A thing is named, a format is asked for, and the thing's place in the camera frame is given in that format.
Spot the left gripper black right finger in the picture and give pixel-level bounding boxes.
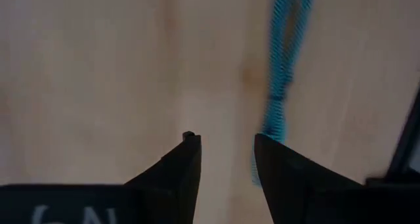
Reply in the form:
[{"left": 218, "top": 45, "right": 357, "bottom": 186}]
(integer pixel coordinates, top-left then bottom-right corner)
[{"left": 254, "top": 133, "right": 364, "bottom": 224}]

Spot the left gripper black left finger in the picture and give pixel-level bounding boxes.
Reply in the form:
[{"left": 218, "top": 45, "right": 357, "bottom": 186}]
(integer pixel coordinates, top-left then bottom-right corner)
[{"left": 123, "top": 131, "right": 201, "bottom": 224}]

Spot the teal braided cable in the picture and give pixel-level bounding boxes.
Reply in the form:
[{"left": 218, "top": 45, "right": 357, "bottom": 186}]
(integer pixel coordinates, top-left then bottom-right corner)
[{"left": 251, "top": 0, "right": 316, "bottom": 187}]

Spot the black aluminium table frame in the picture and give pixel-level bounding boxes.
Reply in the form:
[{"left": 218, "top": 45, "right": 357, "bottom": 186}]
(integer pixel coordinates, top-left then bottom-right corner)
[{"left": 366, "top": 85, "right": 420, "bottom": 185}]

